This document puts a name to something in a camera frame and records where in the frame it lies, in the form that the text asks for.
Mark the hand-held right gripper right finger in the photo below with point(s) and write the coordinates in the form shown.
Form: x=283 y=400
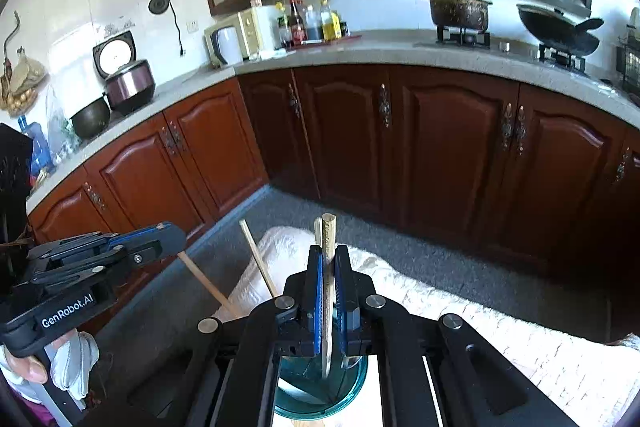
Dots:
x=343 y=302

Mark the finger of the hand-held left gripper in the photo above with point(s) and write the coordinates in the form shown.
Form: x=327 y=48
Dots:
x=145 y=237
x=100 y=269

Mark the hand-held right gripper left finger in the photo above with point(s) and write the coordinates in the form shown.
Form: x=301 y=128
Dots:
x=314 y=302

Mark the wooden chopstick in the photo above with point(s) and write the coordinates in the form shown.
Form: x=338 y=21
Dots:
x=329 y=232
x=205 y=279
x=317 y=232
x=257 y=257

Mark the teal rimmed white utensil holder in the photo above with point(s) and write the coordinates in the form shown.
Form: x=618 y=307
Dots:
x=320 y=399

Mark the person's left hand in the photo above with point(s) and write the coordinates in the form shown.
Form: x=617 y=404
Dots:
x=70 y=362

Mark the black inner cooker pot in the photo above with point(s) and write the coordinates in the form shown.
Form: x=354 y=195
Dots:
x=91 y=119

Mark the clear plastic bag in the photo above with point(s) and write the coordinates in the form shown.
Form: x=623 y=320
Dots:
x=62 y=127

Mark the blue water bottle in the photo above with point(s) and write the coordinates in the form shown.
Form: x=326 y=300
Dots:
x=37 y=147

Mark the purple rice cooker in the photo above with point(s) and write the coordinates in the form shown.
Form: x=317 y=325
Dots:
x=130 y=84

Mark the white embroidered tablecloth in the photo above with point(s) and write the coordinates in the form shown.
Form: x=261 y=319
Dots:
x=500 y=332

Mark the brown wooden base cabinet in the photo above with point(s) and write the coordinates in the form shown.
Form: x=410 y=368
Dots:
x=440 y=142

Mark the hanging bag of garlic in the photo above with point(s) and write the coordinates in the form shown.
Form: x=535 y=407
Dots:
x=22 y=82

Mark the white electric kettle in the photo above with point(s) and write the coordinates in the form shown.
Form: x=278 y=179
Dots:
x=227 y=47

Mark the cream microwave oven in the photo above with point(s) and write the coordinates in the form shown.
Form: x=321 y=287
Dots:
x=250 y=29

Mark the yellow cap seasoning bottle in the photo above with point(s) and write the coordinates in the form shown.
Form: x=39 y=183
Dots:
x=283 y=29

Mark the grey kitchen countertop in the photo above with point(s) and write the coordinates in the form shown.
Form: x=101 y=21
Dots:
x=380 y=54

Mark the red label dark bottle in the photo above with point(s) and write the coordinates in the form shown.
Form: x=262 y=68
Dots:
x=297 y=27

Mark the small dark jar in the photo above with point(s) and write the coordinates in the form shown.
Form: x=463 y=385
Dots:
x=344 y=30

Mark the yellow cooking oil bottle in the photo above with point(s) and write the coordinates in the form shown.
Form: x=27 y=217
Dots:
x=329 y=24

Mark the gas stove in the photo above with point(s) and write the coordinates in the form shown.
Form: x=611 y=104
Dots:
x=520 y=49

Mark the metal cooking pot with lid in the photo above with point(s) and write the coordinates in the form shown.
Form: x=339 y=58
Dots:
x=457 y=9

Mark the black wok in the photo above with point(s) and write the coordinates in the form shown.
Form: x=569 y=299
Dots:
x=555 y=32

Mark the white wall socket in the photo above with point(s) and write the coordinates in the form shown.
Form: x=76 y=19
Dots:
x=192 y=26

